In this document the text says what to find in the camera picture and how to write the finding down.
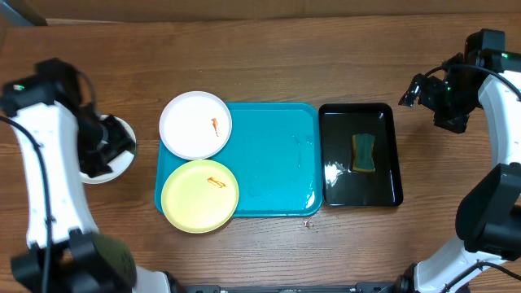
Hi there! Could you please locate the black tray with water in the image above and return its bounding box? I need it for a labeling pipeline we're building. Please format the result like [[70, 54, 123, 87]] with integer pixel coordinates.
[[318, 103, 404, 208]]

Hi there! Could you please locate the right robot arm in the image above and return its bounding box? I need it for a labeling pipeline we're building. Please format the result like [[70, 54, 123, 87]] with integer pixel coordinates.
[[385, 28, 520, 292]]

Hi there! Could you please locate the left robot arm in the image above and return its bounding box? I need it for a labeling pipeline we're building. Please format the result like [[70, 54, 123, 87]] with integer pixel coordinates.
[[1, 59, 182, 293]]

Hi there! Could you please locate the green yellow sponge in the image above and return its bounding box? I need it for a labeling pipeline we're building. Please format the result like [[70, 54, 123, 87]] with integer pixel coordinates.
[[352, 133, 375, 173]]

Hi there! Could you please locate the small debris on table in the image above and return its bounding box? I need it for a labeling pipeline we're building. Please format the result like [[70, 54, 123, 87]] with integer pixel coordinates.
[[303, 217, 314, 229]]

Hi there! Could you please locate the white plate with sauce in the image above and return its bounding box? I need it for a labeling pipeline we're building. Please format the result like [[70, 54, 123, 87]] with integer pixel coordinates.
[[159, 91, 233, 160]]

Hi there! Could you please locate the teal plastic tray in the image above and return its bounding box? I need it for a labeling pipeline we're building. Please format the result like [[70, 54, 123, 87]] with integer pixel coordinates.
[[154, 102, 324, 218]]

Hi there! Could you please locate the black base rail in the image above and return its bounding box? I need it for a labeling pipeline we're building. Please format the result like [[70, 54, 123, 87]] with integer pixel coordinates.
[[170, 282, 412, 293]]

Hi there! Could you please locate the yellow plate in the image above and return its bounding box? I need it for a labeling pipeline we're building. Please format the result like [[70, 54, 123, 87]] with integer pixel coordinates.
[[160, 160, 239, 234]]

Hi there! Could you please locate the dark object top left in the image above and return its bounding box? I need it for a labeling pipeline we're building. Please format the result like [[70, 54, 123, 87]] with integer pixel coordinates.
[[1, 0, 47, 26]]

